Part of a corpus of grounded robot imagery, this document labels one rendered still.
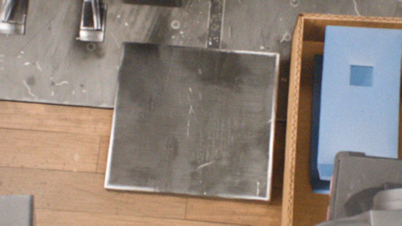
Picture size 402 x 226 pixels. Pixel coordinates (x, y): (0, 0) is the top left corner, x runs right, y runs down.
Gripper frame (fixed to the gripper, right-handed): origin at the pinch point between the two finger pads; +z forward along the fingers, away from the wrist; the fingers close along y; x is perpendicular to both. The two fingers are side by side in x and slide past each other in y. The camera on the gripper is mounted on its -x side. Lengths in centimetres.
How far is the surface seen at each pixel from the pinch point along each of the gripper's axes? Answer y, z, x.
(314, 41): 8.7, 16.8, 3.7
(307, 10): 11.6, 19.3, 4.7
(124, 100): 2.1, 11.1, 23.4
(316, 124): 1.0, 11.6, 3.1
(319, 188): -3.8, 6.1, 2.7
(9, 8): 11.2, 8.5, 34.3
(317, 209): -6.7, 7.4, 2.5
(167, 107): 1.8, 10.9, 18.7
